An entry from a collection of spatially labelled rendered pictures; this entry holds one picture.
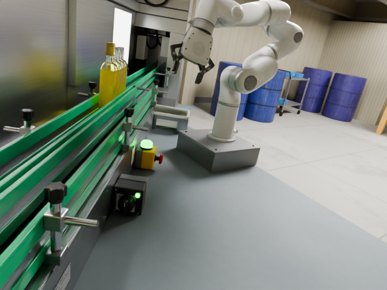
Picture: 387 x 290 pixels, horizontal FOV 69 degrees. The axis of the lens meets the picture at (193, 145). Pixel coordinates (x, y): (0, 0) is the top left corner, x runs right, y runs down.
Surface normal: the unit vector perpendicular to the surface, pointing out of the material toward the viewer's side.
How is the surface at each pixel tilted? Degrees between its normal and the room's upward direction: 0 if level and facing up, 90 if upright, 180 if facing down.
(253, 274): 0
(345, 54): 90
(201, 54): 80
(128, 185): 0
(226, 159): 90
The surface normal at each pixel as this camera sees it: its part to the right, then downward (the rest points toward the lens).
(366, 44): -0.81, 0.08
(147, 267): 0.16, -0.92
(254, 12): -0.63, 0.29
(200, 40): 0.40, 0.18
